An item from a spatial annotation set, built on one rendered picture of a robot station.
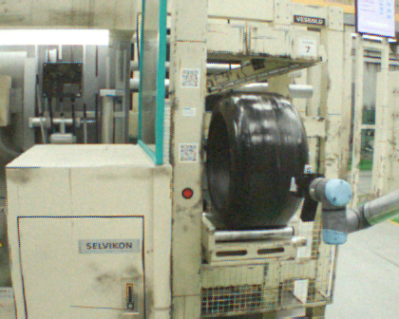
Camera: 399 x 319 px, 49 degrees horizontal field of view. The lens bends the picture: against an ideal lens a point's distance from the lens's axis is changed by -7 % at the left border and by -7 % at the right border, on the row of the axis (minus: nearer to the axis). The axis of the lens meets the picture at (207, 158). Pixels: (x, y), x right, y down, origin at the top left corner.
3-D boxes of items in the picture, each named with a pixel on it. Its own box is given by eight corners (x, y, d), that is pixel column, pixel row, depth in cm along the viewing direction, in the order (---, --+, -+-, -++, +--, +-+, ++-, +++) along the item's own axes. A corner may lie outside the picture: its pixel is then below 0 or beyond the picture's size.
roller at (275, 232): (209, 239, 185) (212, 242, 181) (209, 228, 185) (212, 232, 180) (290, 234, 193) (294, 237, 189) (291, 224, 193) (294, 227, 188)
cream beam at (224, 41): (197, 53, 204) (198, 21, 202) (186, 58, 228) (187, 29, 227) (320, 62, 218) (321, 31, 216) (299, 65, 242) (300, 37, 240)
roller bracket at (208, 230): (207, 252, 177) (208, 227, 176) (188, 225, 216) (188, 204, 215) (216, 252, 178) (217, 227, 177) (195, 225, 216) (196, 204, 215)
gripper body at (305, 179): (313, 172, 156) (330, 173, 144) (313, 197, 156) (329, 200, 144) (293, 172, 154) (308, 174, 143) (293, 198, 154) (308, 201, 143)
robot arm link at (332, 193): (331, 210, 128) (330, 179, 128) (313, 206, 138) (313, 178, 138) (354, 207, 129) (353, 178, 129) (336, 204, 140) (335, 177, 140)
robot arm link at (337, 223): (359, 240, 135) (358, 204, 135) (336, 247, 129) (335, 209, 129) (339, 237, 142) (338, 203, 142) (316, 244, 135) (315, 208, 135)
